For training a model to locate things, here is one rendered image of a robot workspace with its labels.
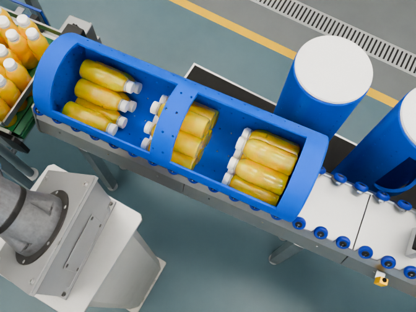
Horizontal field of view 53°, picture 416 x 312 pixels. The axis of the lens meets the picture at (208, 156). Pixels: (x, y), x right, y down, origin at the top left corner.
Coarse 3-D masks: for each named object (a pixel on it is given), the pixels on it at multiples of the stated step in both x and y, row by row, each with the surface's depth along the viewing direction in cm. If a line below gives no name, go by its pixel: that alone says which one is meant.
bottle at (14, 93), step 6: (6, 78) 142; (6, 84) 141; (12, 84) 143; (0, 90) 141; (6, 90) 141; (12, 90) 143; (18, 90) 147; (0, 96) 143; (6, 96) 143; (12, 96) 145; (18, 96) 147; (6, 102) 147; (12, 102) 147; (24, 102) 152; (24, 108) 154
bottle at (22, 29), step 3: (30, 21) 150; (30, 24) 150; (33, 24) 151; (18, 27) 150; (21, 27) 149; (24, 27) 148; (27, 27) 149; (30, 27) 150; (33, 27) 151; (36, 27) 152; (21, 30) 149; (24, 30) 149; (39, 30) 155; (21, 33) 151; (24, 33) 150; (24, 36) 151
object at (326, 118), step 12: (288, 72) 160; (288, 84) 157; (288, 96) 159; (300, 96) 150; (276, 108) 181; (288, 108) 163; (300, 108) 156; (312, 108) 151; (324, 108) 148; (336, 108) 147; (348, 108) 149; (300, 120) 162; (312, 120) 158; (324, 120) 156; (336, 120) 157; (324, 132) 167
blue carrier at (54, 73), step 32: (64, 64) 137; (128, 64) 126; (64, 96) 145; (128, 96) 149; (160, 96) 146; (192, 96) 121; (224, 96) 126; (128, 128) 146; (160, 128) 120; (224, 128) 144; (256, 128) 140; (288, 128) 120; (160, 160) 126; (224, 160) 144; (320, 160) 115; (224, 192) 126; (288, 192) 116
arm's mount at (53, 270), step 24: (48, 192) 107; (72, 192) 98; (96, 192) 100; (72, 216) 92; (96, 216) 107; (48, 240) 93; (72, 240) 98; (96, 240) 113; (0, 264) 103; (24, 264) 94; (48, 264) 89; (72, 264) 103; (24, 288) 89; (48, 288) 95
